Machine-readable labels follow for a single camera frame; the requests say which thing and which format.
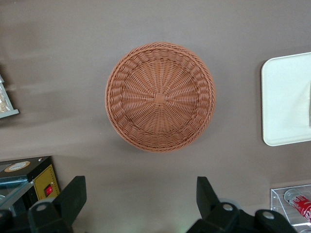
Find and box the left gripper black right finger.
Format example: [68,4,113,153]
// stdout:
[186,176,242,233]

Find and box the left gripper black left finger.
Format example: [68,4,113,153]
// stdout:
[27,175,87,233]

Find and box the round brown wicker basket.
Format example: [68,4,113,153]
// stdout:
[104,41,217,153]

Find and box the beige rectangular tray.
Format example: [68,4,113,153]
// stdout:
[261,51,311,147]

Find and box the black food warmer appliance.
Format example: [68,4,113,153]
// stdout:
[0,155,61,217]

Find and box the clear acrylic bottle rack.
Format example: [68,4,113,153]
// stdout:
[270,184,311,233]

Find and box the red cola bottle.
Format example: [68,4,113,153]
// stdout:
[283,188,311,222]

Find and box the grey metal snack rack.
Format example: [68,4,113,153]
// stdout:
[0,63,20,120]

